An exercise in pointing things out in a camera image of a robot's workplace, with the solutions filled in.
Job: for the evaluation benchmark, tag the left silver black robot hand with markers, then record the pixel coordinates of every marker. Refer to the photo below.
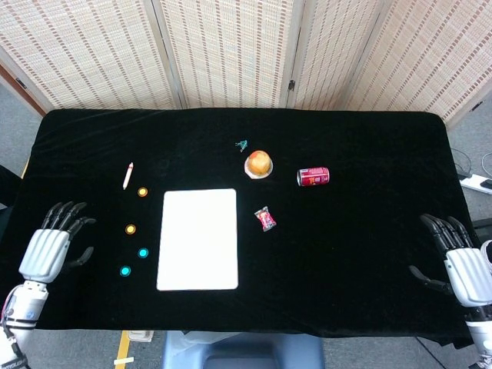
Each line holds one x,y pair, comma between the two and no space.
44,250

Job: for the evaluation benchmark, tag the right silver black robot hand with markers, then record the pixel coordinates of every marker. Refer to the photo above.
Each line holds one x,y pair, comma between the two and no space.
469,273

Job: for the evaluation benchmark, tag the blue round magnet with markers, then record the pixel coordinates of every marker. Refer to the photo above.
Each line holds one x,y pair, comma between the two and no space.
143,252
125,271

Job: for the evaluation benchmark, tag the yellow round magnet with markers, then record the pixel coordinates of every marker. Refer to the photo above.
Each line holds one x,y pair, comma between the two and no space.
130,229
142,192

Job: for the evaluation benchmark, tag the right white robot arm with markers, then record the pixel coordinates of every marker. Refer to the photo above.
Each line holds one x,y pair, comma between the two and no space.
480,334

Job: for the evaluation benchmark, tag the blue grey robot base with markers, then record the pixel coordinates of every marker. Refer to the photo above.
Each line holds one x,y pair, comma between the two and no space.
246,353

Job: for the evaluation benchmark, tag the white power strip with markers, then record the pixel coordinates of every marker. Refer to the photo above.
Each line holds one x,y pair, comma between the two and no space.
476,181

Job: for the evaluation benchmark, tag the white pen with red tip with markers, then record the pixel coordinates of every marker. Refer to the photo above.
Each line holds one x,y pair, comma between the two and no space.
127,177

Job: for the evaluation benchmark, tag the yellow floor tape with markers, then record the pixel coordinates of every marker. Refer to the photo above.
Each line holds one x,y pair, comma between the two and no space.
123,346

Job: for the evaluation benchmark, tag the black velvet tablecloth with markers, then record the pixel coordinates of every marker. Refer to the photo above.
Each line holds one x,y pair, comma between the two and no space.
346,250

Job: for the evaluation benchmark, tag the small white floor box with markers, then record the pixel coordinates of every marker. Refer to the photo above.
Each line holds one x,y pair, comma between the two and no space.
140,335

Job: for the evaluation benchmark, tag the white tape strip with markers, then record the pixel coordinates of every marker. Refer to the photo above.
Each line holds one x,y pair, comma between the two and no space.
123,361

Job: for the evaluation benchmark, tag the white magnetic board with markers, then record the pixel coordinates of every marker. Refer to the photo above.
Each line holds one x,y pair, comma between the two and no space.
198,240

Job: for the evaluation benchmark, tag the red soda can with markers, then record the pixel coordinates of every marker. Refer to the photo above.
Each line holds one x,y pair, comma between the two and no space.
314,176

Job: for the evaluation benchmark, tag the woven bamboo screen panel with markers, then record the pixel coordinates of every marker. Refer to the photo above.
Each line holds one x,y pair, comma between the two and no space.
230,50
88,50
434,57
330,57

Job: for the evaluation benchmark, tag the red wrapped candy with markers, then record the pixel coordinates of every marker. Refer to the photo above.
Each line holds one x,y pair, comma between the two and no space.
265,220

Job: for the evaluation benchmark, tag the green binder clip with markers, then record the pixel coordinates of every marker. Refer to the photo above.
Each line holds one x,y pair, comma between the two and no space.
242,145

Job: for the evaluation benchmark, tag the orange fruit jelly cup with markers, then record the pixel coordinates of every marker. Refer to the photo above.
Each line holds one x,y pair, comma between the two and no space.
258,163

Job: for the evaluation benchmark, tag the black metal screen hinge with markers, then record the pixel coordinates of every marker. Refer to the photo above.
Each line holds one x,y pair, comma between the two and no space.
291,85

